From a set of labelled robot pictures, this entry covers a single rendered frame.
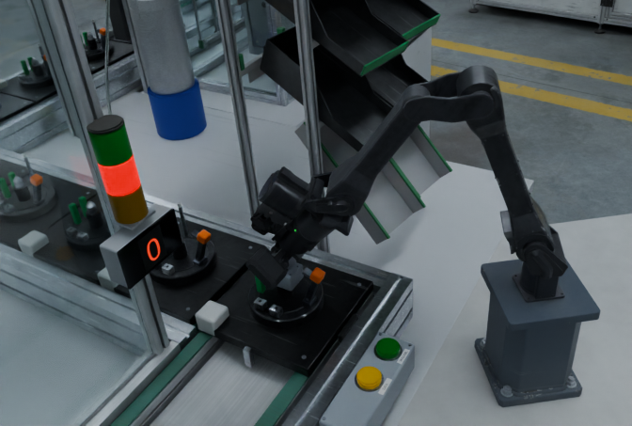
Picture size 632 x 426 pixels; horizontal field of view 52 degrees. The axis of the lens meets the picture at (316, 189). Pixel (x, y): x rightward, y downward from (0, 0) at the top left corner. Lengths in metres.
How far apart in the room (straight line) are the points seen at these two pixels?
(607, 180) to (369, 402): 2.51
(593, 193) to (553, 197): 0.19
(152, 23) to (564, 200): 2.08
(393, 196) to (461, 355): 0.35
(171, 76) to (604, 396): 1.38
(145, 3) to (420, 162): 0.88
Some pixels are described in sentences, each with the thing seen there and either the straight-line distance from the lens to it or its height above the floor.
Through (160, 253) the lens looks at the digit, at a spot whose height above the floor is 1.19.
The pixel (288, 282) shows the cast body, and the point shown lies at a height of 1.05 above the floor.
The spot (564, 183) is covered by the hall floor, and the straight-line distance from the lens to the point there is 3.35.
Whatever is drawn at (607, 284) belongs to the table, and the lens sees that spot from 1.48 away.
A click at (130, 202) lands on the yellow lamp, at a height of 1.30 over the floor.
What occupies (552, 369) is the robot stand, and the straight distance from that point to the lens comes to 1.19.
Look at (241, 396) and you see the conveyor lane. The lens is 1.16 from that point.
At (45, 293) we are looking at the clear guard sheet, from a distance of 0.99.
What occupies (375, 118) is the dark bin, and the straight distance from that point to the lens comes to 1.28.
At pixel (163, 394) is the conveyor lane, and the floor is 0.94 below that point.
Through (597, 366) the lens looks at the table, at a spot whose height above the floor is 0.86.
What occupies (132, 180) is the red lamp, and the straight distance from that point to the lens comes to 0.95.
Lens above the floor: 1.81
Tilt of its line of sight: 34 degrees down
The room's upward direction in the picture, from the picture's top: 5 degrees counter-clockwise
